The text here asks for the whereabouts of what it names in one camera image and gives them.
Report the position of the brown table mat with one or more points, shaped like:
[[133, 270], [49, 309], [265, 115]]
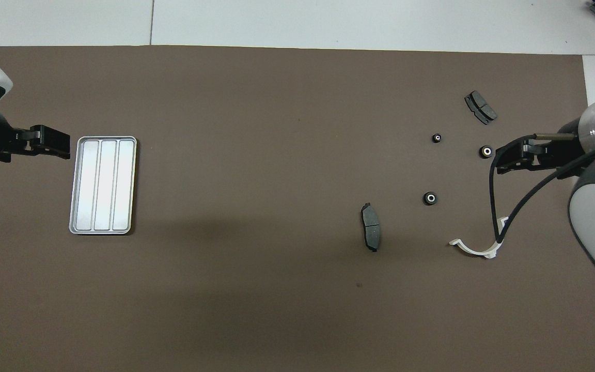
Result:
[[225, 103]]

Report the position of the large black bearing gear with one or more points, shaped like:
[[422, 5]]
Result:
[[430, 198], [486, 151]]

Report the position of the silver metal tray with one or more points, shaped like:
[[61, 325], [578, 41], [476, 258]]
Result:
[[102, 186]]

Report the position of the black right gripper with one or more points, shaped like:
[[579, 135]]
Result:
[[568, 152]]

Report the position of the small black bearing gear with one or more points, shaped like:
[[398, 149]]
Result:
[[436, 138]]

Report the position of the dark grey brake pad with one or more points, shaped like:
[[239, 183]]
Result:
[[481, 107], [371, 227]]

